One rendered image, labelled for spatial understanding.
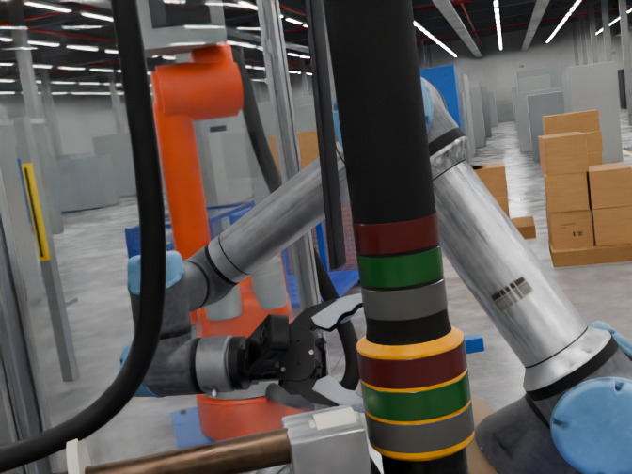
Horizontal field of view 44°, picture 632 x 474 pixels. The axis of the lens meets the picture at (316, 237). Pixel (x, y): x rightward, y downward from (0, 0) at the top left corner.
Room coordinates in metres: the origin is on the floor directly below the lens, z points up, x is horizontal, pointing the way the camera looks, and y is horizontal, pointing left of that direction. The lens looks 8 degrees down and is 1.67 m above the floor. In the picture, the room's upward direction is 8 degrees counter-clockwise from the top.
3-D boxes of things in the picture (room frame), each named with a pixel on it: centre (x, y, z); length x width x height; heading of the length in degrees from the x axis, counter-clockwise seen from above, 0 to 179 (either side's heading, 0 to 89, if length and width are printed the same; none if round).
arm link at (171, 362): (1.03, 0.23, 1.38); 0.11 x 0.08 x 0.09; 79
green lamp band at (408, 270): (0.30, -0.03, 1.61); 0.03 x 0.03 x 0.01
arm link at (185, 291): (1.05, 0.22, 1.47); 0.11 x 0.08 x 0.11; 162
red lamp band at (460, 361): (0.30, -0.03, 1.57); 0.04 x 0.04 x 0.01
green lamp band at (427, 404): (0.30, -0.03, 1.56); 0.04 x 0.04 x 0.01
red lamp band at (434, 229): (0.30, -0.03, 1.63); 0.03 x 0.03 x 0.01
